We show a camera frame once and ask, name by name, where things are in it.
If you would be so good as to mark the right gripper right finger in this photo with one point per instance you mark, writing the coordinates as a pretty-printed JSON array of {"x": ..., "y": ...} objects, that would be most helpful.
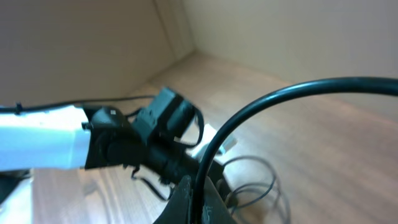
[{"x": 214, "y": 210}]

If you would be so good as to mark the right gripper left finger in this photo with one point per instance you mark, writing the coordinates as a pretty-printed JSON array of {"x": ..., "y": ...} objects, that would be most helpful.
[{"x": 177, "y": 210}]

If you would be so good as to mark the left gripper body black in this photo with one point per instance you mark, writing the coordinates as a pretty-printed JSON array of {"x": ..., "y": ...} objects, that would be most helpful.
[{"x": 202, "y": 174}]

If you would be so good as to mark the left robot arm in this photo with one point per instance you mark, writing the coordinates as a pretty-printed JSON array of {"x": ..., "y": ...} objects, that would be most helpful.
[{"x": 169, "y": 137}]

